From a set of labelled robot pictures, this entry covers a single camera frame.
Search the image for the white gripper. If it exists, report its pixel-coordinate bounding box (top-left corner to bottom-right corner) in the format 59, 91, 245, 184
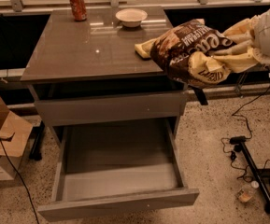
213, 9, 270, 73

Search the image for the brown chip bag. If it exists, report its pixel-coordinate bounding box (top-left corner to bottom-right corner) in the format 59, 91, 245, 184
150, 20, 234, 87

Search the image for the closed grey top drawer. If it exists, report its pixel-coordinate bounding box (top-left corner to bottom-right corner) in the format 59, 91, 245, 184
35, 91, 186, 126

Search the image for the grey drawer cabinet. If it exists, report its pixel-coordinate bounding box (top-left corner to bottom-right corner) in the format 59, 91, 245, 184
20, 6, 200, 223

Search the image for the open grey middle drawer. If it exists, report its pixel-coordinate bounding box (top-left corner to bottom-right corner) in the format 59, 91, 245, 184
38, 119, 199, 222

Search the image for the yellow sponge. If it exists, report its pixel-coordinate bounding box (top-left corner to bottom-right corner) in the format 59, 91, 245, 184
135, 38, 155, 59

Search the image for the white bowl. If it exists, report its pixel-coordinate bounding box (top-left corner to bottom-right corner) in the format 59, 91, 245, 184
116, 8, 148, 28

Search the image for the black metal floor stand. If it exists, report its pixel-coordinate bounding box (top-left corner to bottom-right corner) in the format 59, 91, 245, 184
230, 136, 270, 215

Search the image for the clear plastic cup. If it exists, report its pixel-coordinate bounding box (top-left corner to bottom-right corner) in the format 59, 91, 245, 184
236, 181, 259, 203

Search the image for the orange soda can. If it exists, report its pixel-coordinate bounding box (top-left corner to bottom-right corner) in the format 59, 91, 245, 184
69, 0, 87, 21

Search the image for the cardboard box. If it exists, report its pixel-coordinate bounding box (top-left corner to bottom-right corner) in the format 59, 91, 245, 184
0, 97, 33, 181

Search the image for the black power cable right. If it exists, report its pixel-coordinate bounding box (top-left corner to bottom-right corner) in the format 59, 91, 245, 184
220, 66, 270, 183

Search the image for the black cable on left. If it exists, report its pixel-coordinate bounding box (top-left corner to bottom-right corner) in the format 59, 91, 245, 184
0, 105, 39, 224

